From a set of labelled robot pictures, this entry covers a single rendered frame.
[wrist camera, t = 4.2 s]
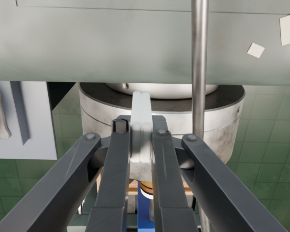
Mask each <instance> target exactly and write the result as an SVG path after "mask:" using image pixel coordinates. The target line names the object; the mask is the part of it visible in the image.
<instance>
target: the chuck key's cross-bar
mask: <svg viewBox="0 0 290 232"><path fill-rule="evenodd" d="M208 26H209V0H191V81H192V134H195V135H197V136H199V137H200V138H201V139H202V140H203V139H204V117H205V94H206V71H207V49H208ZM198 208H199V215H200V222H201V229H202V232H210V224H209V220H208V218H207V216H206V214H205V213H204V211H203V210H202V208H201V206H200V205H199V203H198Z"/></svg>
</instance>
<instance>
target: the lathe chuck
mask: <svg viewBox="0 0 290 232"><path fill-rule="evenodd" d="M240 116H241V114H240ZM240 116H239V117H238V118H237V119H236V120H234V121H233V122H231V123H229V124H227V125H225V126H223V127H220V128H217V129H214V130H210V131H205V132H204V139H203V140H204V142H205V143H206V144H207V145H208V146H209V147H210V148H211V149H212V150H213V152H214V153H215V154H216V155H217V156H218V157H219V158H220V159H221V160H222V161H223V162H224V163H225V164H226V163H227V162H228V161H229V159H230V157H231V155H232V151H233V147H234V142H235V138H236V134H237V130H238V124H239V120H240ZM81 118H82V127H83V134H87V133H98V134H99V135H100V136H101V138H104V137H108V136H110V135H111V125H108V124H106V123H103V122H101V121H99V120H97V119H95V118H93V117H92V116H90V115H89V114H87V113H86V112H85V111H84V110H83V108H82V106H81ZM183 135H185V134H172V136H173V137H176V138H180V139H181V138H182V136H183ZM129 178H130V179H134V180H140V181H146V182H152V173H151V161H150V162H142V161H139V162H132V161H130V177H129Z"/></svg>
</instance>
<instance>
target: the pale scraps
mask: <svg viewBox="0 0 290 232"><path fill-rule="evenodd" d="M280 30H281V43H282V46H283V45H286V44H289V43H290V15H289V16H286V17H283V18H280ZM264 49H265V48H263V47H261V46H259V45H257V44H255V43H252V45H251V47H250V48H249V50H248V52H247V53H248V54H251V55H253V56H255V57H258V58H259V57H260V55H261V54H262V52H263V50H264Z"/></svg>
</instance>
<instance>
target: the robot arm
mask: <svg viewBox="0 0 290 232"><path fill-rule="evenodd" d="M1 97H2V94H1V92H0V139H9V138H10V136H11V133H10V131H9V130H8V127H7V124H6V119H5V115H4V111H3V107H2V102H1ZM130 161H132V162H139V161H142V162H150V161H151V173H152V189H153V204H154V220H155V232H199V230H198V226H197V222H196V218H195V215H194V211H193V208H189V206H188V202H187V198H186V193H185V189H184V185H183V181H182V177H183V178H184V180H185V182H186V183H187V185H188V186H189V188H190V190H191V192H192V193H193V195H194V197H195V198H196V200H197V201H198V203H199V205H200V206H201V208H202V210H203V211H204V213H205V214H206V216H207V218H208V220H209V221H210V223H211V225H212V226H213V228H214V229H215V231H216V232H288V231H287V230H286V229H285V228H284V227H283V226H282V225H281V224H280V222H279V221H278V220H277V219H276V218H275V217H274V216H273V215H272V214H271V213H270V212H269V211H268V210H267V208H266V207H265V206H264V205H263V204H262V203H261V202H260V201H259V200H258V199H257V198H256V197H255V195H254V194H253V193H252V192H251V191H250V190H249V189H248V188H247V187H246V186H245V185H244V184H243V182H242V181H241V180H240V179H239V178H238V177H237V176H236V175H235V174H234V173H233V172H232V171H231V170H230V169H229V168H228V167H227V166H226V165H225V163H224V162H223V161H222V160H221V159H220V158H219V157H218V156H217V155H216V154H215V153H214V152H213V150H212V149H211V148H210V147H209V146H208V145H207V144H206V143H205V142H204V141H203V140H202V139H201V138H200V137H199V136H197V135H195V134H185V135H183V136H182V138H181V139H180V138H176V137H173V136H172V134H171V132H170V131H169V130H168V126H167V122H166V118H165V117H164V116H163V115H152V114H151V101H150V93H149V92H148V91H143V92H142V93H140V91H134V92H133V101H132V112H131V115H119V116H118V117H117V118H116V119H114V120H112V121H111V135H110V136H108V137H104V138H101V136H100V135H99V134H98V133H87V134H84V135H83V136H81V137H80V138H79V139H78V140H77V141H76V142H75V144H74V145H73V146H72V147H71V148H70V149H69V150H68V151H67V152H66V153H65V154H64V155H63V156H62V157H61V158H60V159H59V160H58V161H57V162H56V163H55V165H54V166H53V167H52V168H51V169H50V170H49V171H48V172H47V173H46V174H45V175H44V176H43V177H42V178H41V179H40V180H39V181H38V182H37V183H36V185H35V186H34V187H33V188H32V189H31V190H30V191H29V192H28V193H27V194H26V195H25V196H24V197H23V198H22V199H21V200H20V201H19V202H18V203H17V204H16V205H15V207H14V208H13V209H12V210H11V211H10V212H9V213H8V214H7V215H6V216H5V217H4V218H3V219H2V220H1V221H0V232H64V231H65V229H66V228H67V226H68V225H69V223H70V222H71V220H72V218H73V217H74V215H75V214H76V212H77V210H78V209H79V207H80V205H81V204H82V202H83V201H84V199H85V197H86V196H87V194H88V193H89V191H90V190H91V188H92V186H93V185H94V183H95V181H96V180H97V178H98V177H99V175H100V173H101V172H102V169H103V172H102V176H101V180H100V184H99V190H98V193H97V198H96V202H95V206H94V207H92V208H91V210H90V214H89V218H88V221H87V226H86V230H85V232H126V228H127V214H128V192H129V177H130ZM103 167H104V168H103ZM181 176H182V177H181Z"/></svg>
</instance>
